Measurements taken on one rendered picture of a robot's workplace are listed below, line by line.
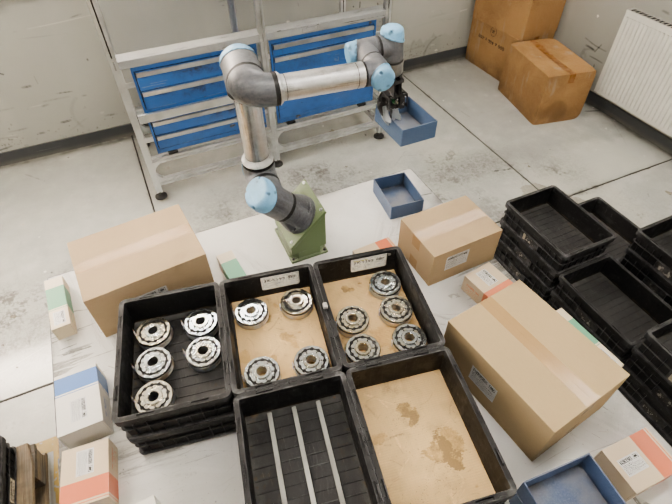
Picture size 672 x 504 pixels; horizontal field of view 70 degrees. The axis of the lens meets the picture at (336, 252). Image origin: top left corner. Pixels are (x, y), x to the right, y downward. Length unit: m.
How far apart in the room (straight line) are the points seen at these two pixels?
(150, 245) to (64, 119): 2.42
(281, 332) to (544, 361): 0.77
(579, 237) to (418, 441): 1.46
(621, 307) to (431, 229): 1.02
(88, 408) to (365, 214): 1.23
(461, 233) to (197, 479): 1.16
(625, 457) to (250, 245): 1.41
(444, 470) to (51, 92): 3.48
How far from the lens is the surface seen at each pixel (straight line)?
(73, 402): 1.63
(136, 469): 1.57
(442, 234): 1.77
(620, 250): 2.88
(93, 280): 1.73
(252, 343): 1.51
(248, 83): 1.43
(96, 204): 3.56
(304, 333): 1.51
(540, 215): 2.55
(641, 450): 1.61
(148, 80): 3.04
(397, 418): 1.38
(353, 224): 2.01
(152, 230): 1.82
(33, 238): 3.50
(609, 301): 2.44
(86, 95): 4.00
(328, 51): 3.29
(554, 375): 1.47
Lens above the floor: 2.08
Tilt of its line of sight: 47 degrees down
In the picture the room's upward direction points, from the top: 1 degrees counter-clockwise
